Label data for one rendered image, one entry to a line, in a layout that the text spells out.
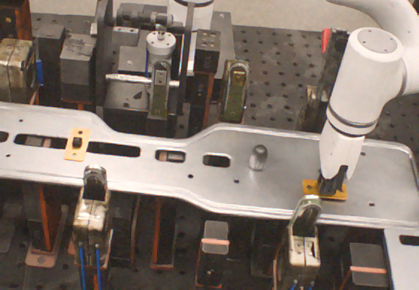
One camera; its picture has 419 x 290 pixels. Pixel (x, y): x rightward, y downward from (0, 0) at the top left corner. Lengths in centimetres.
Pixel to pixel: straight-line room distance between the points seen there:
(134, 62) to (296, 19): 186
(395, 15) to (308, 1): 261
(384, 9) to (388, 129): 84
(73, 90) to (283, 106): 69
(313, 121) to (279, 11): 221
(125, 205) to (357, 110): 52
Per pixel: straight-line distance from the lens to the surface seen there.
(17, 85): 129
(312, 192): 116
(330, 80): 125
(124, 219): 125
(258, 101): 178
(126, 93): 136
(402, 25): 103
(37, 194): 125
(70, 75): 130
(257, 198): 114
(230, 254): 139
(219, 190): 114
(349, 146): 103
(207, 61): 126
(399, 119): 187
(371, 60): 93
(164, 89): 124
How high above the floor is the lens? 187
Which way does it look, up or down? 44 degrees down
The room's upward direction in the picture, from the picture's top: 9 degrees clockwise
